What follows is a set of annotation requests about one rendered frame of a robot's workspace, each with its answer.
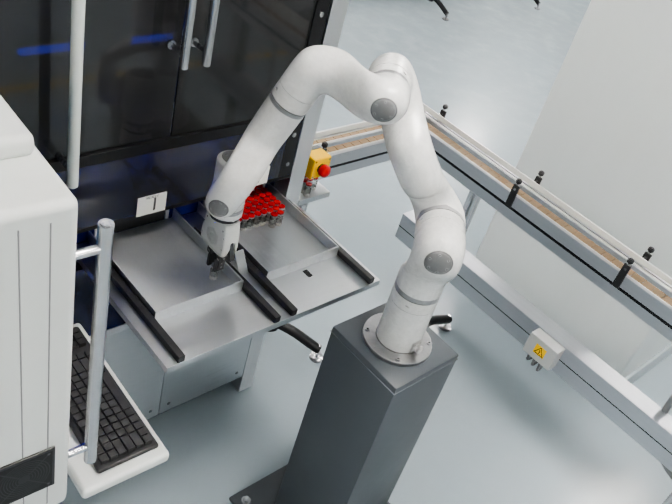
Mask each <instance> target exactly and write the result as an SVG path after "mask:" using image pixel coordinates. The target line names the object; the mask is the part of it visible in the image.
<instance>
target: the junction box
mask: <svg viewBox="0 0 672 504"><path fill-rule="evenodd" d="M523 350H524V351H525V352H526V353H527V354H529V355H530V356H531V357H532V358H533V359H534V360H536V361H537V362H538V363H539V364H540V365H541V366H543V367H544V368H545V369H546V370H547V371H548V370H550V369H551V368H553V367H554V366H556V364H557V362H558V361H559V359H560V357H561V356H562V354H563V352H564V351H565V348H563V347H562V346H561V345H560V344H558V343H557V342H556V341H555V340H554V339H552V338H551V337H550V336H549V335H548V334H546V333H545V332H544V331H543V330H542V329H540V328H538V329H536V330H535V331H533V332H532V333H531V334H530V336H529V338H528V340H527V342H526V343H525V345H524V347H523Z"/></svg>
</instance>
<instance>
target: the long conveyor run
mask: <svg viewBox="0 0 672 504"><path fill-rule="evenodd" d="M423 107H424V112H425V116H426V121H427V126H428V130H429V133H430V137H431V140H432V144H433V147H434V150H435V153H436V156H437V159H438V162H439V164H440V167H441V169H443V170H444V171H445V172H446V173H448V174H449V175H450V176H452V177H453V178H454V179H456V180H457V181H458V182H460V183H461V184H462V185H464V186H465V187H466V188H468V189H469V190H470V191H472V192H473V193H474V194H476V195H477V196H478V197H480V198H481V199H482V200H484V201H485V202H486V203H488V204H489V205H490V206H492V207H493V208H494V209H496V210H497V211H498V212H500V213H501V214H502V215H504V216H505V217H506V218H507V219H509V220H510V221H511V222H513V223H514V224H515V225H517V226H518V227H519V228H521V229H522V230H523V231H525V232H526V233H527V234H529V235H530V236H531V237H533V238H534V239H535V240H537V241H538V242H539V243H541V244H542V245H543V246H545V247H546V248H547V249H549V250H550V251H551V252H553V253H554V254H555V255H557V256H558V257H559V258H561V259H562V260H563V261H565V262H566V263H567V264H568V265H570V266H571V267H572V268H574V269H575V270H576V271H578V272H579V273H580V274H582V275H583V276H584V277H586V278H587V279H588V280H590V281H591V282H592V283H594V284H595V285H596V286H598V287H599V288H600V289H602V290H603V291H604V292H606V293H607V294H608V295H610V296H611V297H612V298H614V299H615V300H616V301H618V302H619V303H620V304H622V305H623V306H624V307H626V308H627V309H628V310H630V311H631V312H632V313H633V314H635V315H636V316H637V317H639V318H640V319H641V320H643V321H644V322H645V323H647V324H648V325H649V326H651V327H652V328H653V329H655V330H656V331H657V332H659V333H660V334H661V335H663V336H664V337H665V338H667V339H668V340H669V341H671V342H672V278H671V277H669V276H668V275H667V274H665V273H664V272H662V271H661V270H660V269H658V268H657V267H655V266H654V265H652V264H651V263H650V262H649V260H650V258H651V257H652V255H651V254H650V253H653V252H654V251H655V248H654V247H652V246H650V247H648V249H647V250H648V252H647V251H646V252H645V253H644V254H643V256H642V257H641V256H640V255H638V254H637V253H635V252H634V251H633V250H631V249H630V248H628V247H627V246H625V245H624V244H623V243H621V242H620V241H618V240H617V239H616V238H614V237H613V236H611V235H610V234H608V233H607V232H606V231H604V230H603V229H601V228H600V227H599V226H597V225H596V224H594V223H593V222H591V221H590V220H589V219H587V218H586V217H584V216H583V215H582V214H580V213H579V212H577V211H576V210H574V209H573V208H572V207H570V206H569V205H567V204H566V203H565V202H563V201H562V200H560V199H559V198H557V197H556V196H555V195H553V194H552V193H550V192H549V191H548V190H546V189H545V188H543V187H542V186H540V183H541V181H542V178H541V176H544V174H545V173H544V171H542V170H541V171H539V173H538V175H539V176H538V175H537V176H536V178H535V180H534V181H533V180H532V179H530V178H529V177H528V176H526V175H525V174H523V173H522V172H521V171H519V170H518V169H516V168H515V167H513V166H512V165H511V164H509V163H508V162H506V161H505V160H504V159H502V158H501V157H499V156H498V155H496V154H495V153H494V152H492V151H491V150H489V149H488V148H487V147H485V146H484V145H482V144H481V143H479V142H478V141H477V140H475V139H474V138H472V137H471V136H470V135H468V134H467V133H465V132H464V131H462V130H461V129H460V128H458V127H457V126H455V125H454V124H452V123H451V122H450V121H448V120H447V119H445V116H446V113H447V112H446V111H445V110H446V109H448V105H447V104H444V105H443V109H441V111H440V114H438V113H437V112H435V111H434V110H433V109H431V108H430V107H428V106H427V105H426V104H424V103H423Z"/></svg>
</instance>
